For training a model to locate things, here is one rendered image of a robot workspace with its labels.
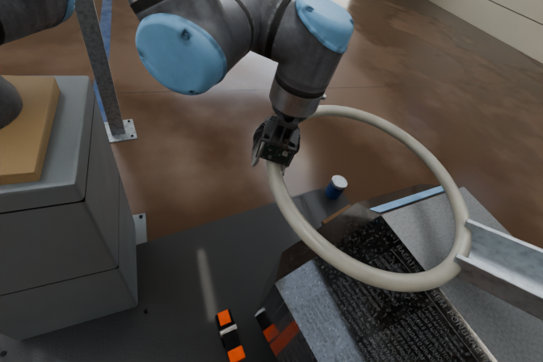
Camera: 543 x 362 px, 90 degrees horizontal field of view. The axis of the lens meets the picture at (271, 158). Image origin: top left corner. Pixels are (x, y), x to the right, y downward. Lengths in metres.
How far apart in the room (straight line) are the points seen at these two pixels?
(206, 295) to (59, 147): 0.90
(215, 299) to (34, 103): 1.00
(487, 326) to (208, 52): 0.70
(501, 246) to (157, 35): 0.72
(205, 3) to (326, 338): 0.71
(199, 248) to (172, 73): 1.20
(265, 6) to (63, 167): 0.51
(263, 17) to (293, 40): 0.05
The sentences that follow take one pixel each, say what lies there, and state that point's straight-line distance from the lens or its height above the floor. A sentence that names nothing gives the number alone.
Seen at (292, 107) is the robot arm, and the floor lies 1.09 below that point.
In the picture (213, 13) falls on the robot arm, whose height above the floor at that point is 1.23.
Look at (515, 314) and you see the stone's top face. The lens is 0.82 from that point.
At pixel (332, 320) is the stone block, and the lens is 0.76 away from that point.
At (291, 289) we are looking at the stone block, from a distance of 0.79.
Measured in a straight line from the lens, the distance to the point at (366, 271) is 0.52.
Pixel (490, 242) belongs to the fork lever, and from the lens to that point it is 0.75.
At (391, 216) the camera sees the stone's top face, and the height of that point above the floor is 0.83.
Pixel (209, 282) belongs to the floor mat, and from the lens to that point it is 1.40.
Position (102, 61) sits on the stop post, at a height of 0.52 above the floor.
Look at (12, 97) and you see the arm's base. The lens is 0.79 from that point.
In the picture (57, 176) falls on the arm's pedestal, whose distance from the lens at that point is 0.69.
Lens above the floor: 1.34
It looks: 45 degrees down
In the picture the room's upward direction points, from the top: 17 degrees clockwise
